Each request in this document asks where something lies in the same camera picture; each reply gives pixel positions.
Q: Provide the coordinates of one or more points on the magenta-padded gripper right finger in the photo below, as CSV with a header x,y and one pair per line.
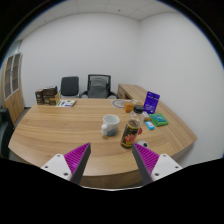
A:
x,y
146,158

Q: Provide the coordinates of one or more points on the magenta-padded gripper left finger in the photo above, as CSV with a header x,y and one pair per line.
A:
x,y
77,159

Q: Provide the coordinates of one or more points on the clear black-capped drink bottle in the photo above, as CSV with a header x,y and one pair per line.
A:
x,y
130,133

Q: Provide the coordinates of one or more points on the flat round red coaster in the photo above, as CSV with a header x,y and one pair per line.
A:
x,y
140,130

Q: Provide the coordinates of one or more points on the small blue box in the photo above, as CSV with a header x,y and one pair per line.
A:
x,y
150,125

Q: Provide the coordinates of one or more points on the green folded cloth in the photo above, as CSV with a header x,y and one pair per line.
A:
x,y
159,119

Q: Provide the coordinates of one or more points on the small yellow-brown box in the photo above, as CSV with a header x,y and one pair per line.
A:
x,y
146,115

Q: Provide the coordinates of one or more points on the white mug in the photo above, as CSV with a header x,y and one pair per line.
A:
x,y
111,124

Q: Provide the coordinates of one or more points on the orange box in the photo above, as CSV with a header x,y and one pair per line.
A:
x,y
129,106

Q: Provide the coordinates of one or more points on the purple standing sign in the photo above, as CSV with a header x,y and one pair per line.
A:
x,y
152,102

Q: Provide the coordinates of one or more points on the white and green leaflet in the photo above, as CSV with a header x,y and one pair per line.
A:
x,y
65,103

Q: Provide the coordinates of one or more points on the round grey disc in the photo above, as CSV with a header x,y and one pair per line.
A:
x,y
118,103

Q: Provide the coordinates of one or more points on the large dark brown box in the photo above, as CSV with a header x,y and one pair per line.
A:
x,y
51,96

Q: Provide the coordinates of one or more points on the wooden side desk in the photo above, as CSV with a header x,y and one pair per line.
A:
x,y
131,90

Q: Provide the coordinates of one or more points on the small dark brown box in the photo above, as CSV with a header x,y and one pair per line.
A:
x,y
39,96

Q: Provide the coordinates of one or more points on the black office chair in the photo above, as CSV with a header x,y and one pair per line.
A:
x,y
69,86

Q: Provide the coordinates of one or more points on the grey mesh-back office chair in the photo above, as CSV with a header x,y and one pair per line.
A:
x,y
98,87

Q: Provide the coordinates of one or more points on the black leather sofa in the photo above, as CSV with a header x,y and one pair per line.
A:
x,y
5,133

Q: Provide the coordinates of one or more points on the wooden cabinet with glass doors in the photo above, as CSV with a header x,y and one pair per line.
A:
x,y
13,90

